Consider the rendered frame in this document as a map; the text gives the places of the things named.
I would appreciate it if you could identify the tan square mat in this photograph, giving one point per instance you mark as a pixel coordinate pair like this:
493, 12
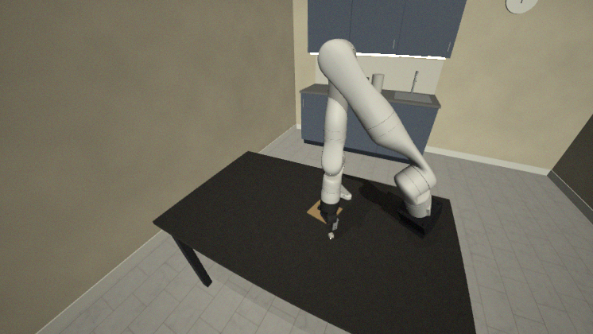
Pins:
313, 211

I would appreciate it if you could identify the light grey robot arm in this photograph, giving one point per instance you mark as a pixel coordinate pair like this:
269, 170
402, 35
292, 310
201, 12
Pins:
347, 84

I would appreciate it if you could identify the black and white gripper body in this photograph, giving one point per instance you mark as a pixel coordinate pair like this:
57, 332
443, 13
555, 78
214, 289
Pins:
329, 204

